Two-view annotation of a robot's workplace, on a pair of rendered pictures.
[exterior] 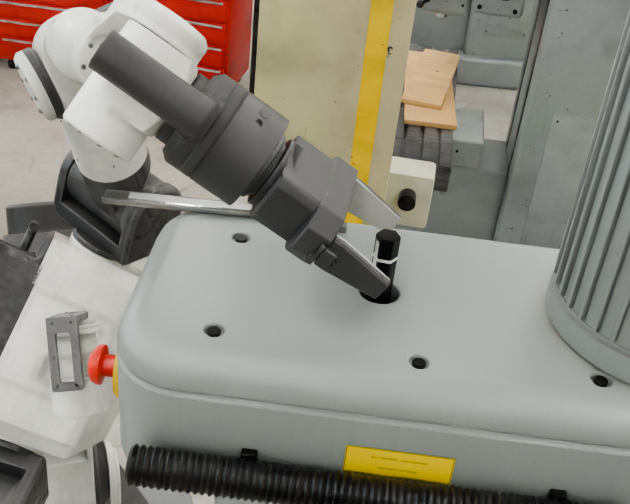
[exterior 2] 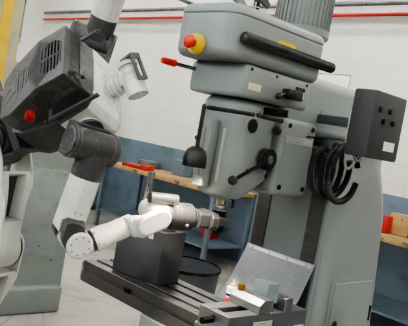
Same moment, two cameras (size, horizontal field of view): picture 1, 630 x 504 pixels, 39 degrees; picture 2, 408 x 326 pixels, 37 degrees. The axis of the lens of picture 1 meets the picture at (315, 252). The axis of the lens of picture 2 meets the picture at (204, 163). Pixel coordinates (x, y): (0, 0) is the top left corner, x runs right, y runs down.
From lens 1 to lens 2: 178 cm
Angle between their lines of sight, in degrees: 53
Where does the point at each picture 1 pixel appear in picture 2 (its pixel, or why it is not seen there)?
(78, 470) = (16, 228)
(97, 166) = (114, 13)
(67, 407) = (142, 86)
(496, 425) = (303, 34)
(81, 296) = (105, 67)
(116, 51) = not seen: outside the picture
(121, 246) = (108, 54)
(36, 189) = not seen: outside the picture
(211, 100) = not seen: outside the picture
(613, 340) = (308, 22)
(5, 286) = (87, 55)
